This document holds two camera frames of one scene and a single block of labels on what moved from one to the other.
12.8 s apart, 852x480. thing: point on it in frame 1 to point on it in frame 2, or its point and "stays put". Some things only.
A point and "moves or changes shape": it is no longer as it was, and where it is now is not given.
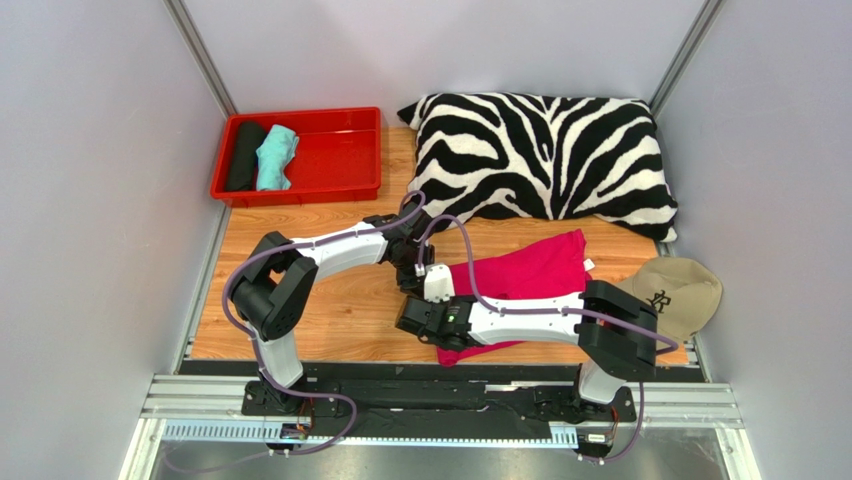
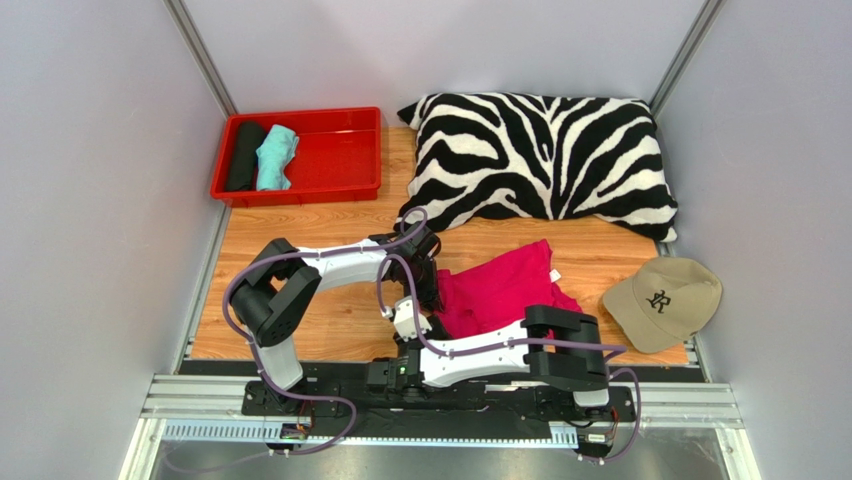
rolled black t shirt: x=242 y=173 stays put
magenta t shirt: x=556 y=266 moves or changes shape
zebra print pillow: x=494 y=155 stays put
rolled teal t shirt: x=276 y=149 stays put
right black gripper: x=412 y=316 to x=384 y=376
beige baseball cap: x=684 y=294 stays put
